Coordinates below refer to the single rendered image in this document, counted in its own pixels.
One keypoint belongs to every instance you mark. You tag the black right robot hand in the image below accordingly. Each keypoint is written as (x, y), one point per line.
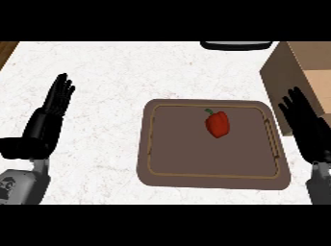
(314, 134)

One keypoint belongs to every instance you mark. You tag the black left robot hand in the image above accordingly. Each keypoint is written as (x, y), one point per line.
(42, 128)

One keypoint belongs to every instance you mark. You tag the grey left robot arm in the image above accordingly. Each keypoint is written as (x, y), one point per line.
(18, 187)

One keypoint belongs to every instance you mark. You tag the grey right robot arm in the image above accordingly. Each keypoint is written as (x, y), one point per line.
(325, 185)

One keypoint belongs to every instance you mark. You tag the cardboard box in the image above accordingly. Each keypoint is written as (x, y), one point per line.
(309, 83)

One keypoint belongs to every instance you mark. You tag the red bell pepper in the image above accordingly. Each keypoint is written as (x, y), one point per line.
(217, 123)

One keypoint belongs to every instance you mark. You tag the brown tray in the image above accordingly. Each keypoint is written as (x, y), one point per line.
(213, 144)

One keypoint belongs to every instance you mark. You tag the dark round appliance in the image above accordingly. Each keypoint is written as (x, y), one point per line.
(237, 45)

